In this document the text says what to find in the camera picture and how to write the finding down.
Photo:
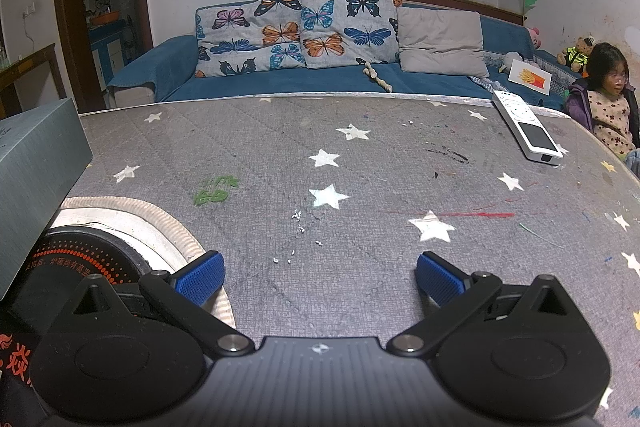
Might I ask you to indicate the white remote control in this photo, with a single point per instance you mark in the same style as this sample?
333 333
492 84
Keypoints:
530 127

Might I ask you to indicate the grey pillow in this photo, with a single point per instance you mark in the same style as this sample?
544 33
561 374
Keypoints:
440 42

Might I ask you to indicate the grey star-print desktop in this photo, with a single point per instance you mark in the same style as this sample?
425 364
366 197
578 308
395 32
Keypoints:
375 157

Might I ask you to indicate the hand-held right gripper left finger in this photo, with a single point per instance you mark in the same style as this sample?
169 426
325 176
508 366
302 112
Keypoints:
200 277

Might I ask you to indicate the fries picture card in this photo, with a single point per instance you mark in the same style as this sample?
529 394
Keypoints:
530 78

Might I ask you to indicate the wooden stick toy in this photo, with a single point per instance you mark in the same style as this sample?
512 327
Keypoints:
377 77

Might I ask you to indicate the blue sofa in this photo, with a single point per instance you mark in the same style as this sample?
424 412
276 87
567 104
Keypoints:
165 67

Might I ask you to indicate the teddy bear with yellow vest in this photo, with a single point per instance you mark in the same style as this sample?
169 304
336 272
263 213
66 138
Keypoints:
577 53

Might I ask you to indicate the butterfly print cushion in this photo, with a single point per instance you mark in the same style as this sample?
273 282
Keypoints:
250 37
345 27

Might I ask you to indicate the grey box lid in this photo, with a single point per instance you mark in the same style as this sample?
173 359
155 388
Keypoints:
40 182

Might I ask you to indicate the wooden side table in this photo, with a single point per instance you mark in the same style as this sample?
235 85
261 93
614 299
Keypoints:
30 67

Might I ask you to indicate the wooden door frame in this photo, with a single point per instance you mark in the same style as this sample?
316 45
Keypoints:
67 7

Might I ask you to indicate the pink plush toy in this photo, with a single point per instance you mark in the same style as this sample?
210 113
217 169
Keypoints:
534 38

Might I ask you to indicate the white plush toy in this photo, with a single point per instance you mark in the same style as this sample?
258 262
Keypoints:
511 63

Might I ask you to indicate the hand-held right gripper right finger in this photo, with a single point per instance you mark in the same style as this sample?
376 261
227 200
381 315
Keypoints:
440 279

